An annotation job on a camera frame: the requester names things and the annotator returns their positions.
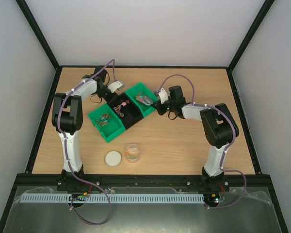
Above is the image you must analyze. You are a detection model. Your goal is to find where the black bin with lollipops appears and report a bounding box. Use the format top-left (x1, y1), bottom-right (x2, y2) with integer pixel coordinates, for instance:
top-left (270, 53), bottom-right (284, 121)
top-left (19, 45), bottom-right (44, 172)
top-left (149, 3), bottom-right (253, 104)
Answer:
top-left (107, 93), bottom-right (144, 130)

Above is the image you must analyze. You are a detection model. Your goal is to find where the silver metal scoop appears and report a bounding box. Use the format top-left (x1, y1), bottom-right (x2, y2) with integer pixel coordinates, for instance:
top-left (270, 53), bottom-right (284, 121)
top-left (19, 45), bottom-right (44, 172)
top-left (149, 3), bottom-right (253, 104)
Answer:
top-left (138, 95), bottom-right (153, 106)

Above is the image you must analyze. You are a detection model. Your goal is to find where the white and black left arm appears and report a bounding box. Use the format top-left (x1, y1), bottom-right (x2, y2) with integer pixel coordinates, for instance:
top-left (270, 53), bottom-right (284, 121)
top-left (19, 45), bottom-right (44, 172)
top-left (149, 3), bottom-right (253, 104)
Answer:
top-left (51, 68), bottom-right (123, 178)

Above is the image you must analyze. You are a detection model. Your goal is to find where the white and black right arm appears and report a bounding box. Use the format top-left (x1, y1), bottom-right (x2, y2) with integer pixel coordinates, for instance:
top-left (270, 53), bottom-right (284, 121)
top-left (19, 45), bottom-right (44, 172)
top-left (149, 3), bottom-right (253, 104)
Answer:
top-left (152, 85), bottom-right (239, 190)

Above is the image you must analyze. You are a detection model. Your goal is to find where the green bin with star candies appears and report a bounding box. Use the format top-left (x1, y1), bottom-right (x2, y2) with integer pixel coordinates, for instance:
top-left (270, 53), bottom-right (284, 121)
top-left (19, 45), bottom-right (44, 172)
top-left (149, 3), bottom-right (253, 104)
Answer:
top-left (125, 83), bottom-right (158, 117)

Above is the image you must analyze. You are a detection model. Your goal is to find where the green bin on left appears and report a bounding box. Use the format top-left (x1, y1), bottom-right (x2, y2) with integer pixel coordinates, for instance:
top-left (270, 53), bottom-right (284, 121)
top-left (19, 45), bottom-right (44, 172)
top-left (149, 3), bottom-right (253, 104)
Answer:
top-left (88, 104), bottom-right (126, 143)

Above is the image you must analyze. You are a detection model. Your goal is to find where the clear plastic jar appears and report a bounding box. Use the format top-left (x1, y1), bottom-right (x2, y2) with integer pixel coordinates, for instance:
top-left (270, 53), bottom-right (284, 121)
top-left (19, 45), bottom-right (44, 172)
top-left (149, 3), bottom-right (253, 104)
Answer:
top-left (124, 144), bottom-right (141, 163)

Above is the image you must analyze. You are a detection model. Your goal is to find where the white round jar lid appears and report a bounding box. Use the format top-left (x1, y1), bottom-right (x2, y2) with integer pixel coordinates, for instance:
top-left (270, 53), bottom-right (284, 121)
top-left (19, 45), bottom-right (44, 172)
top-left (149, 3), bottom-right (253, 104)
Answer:
top-left (105, 150), bottom-right (122, 167)

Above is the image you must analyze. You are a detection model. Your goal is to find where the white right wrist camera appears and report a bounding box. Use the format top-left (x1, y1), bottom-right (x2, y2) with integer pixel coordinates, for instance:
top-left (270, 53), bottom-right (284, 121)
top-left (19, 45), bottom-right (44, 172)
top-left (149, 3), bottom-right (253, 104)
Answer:
top-left (155, 88), bottom-right (169, 104)

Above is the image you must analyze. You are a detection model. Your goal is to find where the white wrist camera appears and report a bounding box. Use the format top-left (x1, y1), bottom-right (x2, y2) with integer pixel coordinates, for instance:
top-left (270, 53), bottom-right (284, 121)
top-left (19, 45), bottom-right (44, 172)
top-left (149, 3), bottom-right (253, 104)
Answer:
top-left (108, 81), bottom-right (125, 93)
top-left (155, 88), bottom-right (169, 104)

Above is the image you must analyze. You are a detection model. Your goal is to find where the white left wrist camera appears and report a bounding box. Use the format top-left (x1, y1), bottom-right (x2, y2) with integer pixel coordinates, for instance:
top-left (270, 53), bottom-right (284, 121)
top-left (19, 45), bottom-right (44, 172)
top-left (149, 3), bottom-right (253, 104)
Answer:
top-left (108, 81), bottom-right (125, 93)

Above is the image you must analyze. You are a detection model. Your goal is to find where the light blue slotted cable duct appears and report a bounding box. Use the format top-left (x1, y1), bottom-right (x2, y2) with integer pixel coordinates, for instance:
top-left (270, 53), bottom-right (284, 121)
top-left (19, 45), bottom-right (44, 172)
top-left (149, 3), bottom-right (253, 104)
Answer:
top-left (20, 193), bottom-right (204, 204)

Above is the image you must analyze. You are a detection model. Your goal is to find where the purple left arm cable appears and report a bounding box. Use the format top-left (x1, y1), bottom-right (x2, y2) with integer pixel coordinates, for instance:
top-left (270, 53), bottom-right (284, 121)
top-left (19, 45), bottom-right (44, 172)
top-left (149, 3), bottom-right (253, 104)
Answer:
top-left (55, 58), bottom-right (116, 225)

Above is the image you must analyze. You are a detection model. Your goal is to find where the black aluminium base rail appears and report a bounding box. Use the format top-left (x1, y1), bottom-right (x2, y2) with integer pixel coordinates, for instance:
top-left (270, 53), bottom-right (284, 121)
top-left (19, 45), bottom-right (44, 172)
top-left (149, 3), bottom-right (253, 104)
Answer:
top-left (14, 172), bottom-right (272, 192)

